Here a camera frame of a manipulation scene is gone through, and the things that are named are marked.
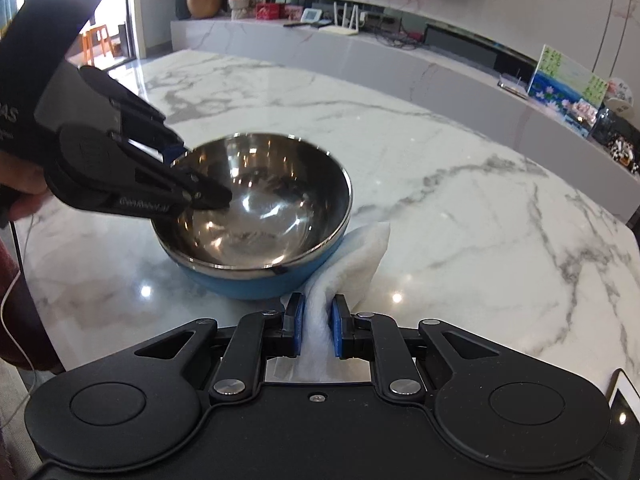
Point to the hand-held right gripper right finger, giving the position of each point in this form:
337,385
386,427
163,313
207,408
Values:
340,330

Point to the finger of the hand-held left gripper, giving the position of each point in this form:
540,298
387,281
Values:
140,110
190,185

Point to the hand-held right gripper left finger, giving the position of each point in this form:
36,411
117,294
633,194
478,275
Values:
295,330

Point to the white cleaning cloth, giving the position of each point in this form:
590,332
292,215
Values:
360,255

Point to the steel bowl with blue outside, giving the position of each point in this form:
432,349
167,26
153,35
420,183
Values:
280,210

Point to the person's left hand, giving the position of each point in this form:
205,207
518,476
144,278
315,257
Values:
20,182

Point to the orange chair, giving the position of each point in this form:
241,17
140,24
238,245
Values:
102,40

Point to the dark vase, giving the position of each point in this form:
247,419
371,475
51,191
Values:
181,2

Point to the teddy bear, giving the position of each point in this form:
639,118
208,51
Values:
242,0

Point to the red gift box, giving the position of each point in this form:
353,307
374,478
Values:
270,11

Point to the black remote control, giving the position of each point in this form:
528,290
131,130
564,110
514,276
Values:
297,23

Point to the pink gift box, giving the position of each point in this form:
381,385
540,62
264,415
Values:
293,12

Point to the small white display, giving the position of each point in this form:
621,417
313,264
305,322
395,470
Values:
312,16

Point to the white router with antennas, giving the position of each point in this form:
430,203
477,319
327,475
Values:
342,27

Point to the white tablet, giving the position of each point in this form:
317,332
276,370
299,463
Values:
627,400

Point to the flat grey set-top box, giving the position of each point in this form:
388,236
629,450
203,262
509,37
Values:
512,87

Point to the long black box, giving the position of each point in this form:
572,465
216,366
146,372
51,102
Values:
460,44

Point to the small photo card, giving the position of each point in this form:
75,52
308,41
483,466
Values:
582,117

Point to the black and white toy cows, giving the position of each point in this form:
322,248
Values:
625,155

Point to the lotus pond painting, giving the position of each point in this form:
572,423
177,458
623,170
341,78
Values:
560,77

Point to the round paper fan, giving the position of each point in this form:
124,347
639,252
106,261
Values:
620,95

